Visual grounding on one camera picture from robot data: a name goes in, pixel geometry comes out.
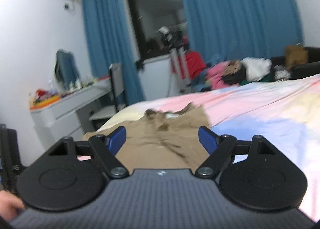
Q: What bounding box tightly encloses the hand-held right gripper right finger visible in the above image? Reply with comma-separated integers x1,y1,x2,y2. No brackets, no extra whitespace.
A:
195,126,277,179

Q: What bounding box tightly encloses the narrow blue curtain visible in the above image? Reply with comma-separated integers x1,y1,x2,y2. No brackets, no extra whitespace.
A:
79,0,145,106

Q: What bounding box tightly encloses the dark window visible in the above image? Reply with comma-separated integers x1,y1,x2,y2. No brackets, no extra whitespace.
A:
119,0,189,61

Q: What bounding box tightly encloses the black garment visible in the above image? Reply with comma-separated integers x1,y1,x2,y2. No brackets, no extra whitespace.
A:
222,67,248,86

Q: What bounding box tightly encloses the red garment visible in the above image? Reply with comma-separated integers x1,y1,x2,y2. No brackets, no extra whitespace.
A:
184,50,208,80

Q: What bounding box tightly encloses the khaki hoodie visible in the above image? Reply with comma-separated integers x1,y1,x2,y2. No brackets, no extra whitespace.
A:
82,103,213,169

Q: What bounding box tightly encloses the white garment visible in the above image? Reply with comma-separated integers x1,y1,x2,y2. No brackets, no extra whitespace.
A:
240,57,272,82

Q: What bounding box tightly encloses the group of cosmetic bottles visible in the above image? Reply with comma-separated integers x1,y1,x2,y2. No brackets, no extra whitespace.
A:
69,73,100,90

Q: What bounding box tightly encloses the brown paper bag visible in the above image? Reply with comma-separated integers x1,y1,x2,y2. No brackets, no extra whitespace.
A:
285,44,308,71

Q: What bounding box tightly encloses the bed with pastel sheet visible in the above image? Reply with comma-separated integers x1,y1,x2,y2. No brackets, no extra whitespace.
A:
77,74,320,222

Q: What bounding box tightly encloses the patterned cloth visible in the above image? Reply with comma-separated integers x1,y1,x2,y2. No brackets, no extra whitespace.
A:
274,69,292,81

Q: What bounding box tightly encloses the wavy vanity mirror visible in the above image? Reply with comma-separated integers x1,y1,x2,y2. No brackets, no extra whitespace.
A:
54,49,80,87

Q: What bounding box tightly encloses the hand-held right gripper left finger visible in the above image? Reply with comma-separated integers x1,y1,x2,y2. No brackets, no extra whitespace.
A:
42,126,129,179

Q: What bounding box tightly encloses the person's left hand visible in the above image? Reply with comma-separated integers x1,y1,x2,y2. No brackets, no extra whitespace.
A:
0,190,25,222

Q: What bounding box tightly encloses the orange tray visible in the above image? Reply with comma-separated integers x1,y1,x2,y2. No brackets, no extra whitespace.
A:
29,95,62,110

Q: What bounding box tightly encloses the white black chair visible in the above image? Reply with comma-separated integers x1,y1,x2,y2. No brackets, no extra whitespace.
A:
89,63,127,131

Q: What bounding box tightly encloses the green garment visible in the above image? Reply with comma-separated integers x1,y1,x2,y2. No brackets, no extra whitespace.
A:
240,74,274,86

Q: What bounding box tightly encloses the wide blue curtain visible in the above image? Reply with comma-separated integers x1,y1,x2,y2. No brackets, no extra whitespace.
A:
175,0,303,70

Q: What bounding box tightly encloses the white dressing table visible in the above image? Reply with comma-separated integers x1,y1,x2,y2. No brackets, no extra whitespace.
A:
29,78,113,149

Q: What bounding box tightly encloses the tan garment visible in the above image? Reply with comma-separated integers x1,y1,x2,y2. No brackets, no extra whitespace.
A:
224,60,242,76

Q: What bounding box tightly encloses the pink garment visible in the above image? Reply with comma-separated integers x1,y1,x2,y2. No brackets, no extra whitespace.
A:
206,61,240,90

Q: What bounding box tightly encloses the black sofa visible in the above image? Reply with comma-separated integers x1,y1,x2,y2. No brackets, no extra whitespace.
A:
269,47,320,81

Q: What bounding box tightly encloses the white tripod stand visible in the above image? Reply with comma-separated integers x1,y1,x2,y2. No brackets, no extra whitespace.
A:
159,26,192,95

